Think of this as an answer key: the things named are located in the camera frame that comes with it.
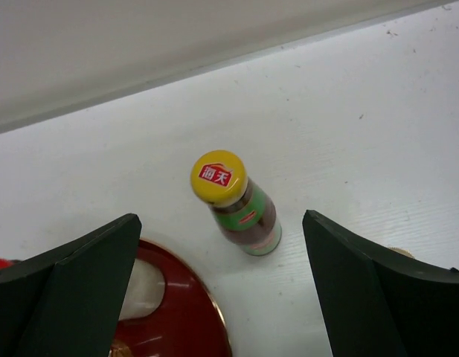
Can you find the red sauce bottle green label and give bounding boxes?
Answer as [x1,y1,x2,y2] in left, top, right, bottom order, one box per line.
[190,149,282,257]

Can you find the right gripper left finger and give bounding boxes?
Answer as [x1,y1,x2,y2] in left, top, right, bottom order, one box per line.
[0,213,141,356]

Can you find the red round tray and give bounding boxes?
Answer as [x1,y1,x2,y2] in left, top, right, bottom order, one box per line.
[109,239,233,356]

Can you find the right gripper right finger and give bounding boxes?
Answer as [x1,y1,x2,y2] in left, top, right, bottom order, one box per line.
[302,210,459,356]

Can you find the white bottle black cap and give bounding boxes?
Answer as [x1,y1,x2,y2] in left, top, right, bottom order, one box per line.
[118,259,165,321]

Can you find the small yellow label bottle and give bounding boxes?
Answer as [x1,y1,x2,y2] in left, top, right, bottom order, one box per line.
[389,247,414,259]

